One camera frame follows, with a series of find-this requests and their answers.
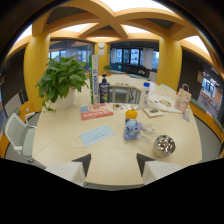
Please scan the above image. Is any steel bowl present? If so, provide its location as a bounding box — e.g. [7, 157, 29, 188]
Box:
[152, 134, 177, 158]

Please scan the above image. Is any light blue face mask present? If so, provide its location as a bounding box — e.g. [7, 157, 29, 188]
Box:
[72, 124, 117, 149]

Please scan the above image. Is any blue plush toy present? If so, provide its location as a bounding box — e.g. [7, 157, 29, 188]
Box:
[123, 118, 147, 141]

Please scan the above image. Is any small booklet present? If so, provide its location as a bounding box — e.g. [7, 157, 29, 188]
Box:
[142, 107, 165, 119]

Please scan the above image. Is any orange fruit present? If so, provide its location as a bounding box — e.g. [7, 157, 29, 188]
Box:
[125, 107, 138, 121]

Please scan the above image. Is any white grey office chair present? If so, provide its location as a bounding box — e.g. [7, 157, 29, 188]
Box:
[4, 112, 47, 170]

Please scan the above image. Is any red white book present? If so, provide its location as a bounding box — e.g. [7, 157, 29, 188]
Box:
[80, 102, 115, 121]

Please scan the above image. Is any white paper sheet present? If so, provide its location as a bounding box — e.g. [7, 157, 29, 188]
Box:
[147, 92, 184, 115]

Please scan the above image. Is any white plant pot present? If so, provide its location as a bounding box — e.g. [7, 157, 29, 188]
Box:
[53, 87, 77, 111]

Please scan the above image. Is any white plastic bottle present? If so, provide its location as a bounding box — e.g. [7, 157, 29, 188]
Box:
[138, 81, 151, 109]

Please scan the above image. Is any orange chair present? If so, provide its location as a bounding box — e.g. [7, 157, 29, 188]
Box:
[17, 100, 37, 124]

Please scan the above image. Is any pink patterned gift bag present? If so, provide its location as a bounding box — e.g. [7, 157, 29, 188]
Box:
[173, 83, 193, 114]

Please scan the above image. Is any dark blue bottle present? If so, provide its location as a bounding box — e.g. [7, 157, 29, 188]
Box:
[98, 73, 111, 104]

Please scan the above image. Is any green potted plant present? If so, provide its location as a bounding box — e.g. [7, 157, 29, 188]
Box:
[35, 55, 90, 112]

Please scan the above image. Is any tall white green box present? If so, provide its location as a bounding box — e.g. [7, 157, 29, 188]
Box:
[88, 54, 101, 106]

